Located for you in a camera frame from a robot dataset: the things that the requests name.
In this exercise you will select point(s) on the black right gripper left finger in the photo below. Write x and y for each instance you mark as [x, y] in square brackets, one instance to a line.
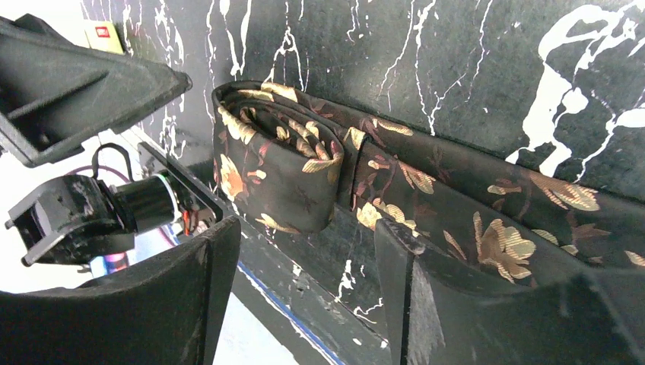
[168, 309]

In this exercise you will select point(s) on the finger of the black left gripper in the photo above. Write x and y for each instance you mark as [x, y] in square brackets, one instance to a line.
[56, 95]

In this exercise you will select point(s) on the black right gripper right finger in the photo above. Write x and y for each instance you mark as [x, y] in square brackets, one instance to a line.
[440, 311]

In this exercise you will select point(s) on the black gold floral tie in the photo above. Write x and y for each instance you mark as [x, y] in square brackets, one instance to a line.
[289, 160]

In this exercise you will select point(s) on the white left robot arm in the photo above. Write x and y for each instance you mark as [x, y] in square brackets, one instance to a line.
[72, 219]

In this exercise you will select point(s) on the small cream cardboard box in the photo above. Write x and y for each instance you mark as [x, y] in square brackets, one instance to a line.
[102, 35]

